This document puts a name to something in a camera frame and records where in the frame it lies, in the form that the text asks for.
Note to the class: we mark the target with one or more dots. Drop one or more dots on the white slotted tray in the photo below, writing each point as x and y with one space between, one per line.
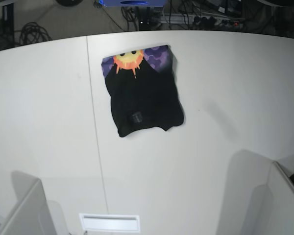
110 223

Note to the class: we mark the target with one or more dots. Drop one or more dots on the grey right partition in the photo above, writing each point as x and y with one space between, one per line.
274 208

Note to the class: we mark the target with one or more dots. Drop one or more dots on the white power strip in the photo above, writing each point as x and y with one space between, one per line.
192 19

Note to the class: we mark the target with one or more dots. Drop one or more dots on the grey left partition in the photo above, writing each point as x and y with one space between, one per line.
33 213

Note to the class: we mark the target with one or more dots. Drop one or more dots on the grey partition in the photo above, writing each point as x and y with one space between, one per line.
274 208
33 213

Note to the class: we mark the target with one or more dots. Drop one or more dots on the blue box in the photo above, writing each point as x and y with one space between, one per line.
139 3

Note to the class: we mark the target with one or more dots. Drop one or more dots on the black T-shirt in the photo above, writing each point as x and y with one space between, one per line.
142 89

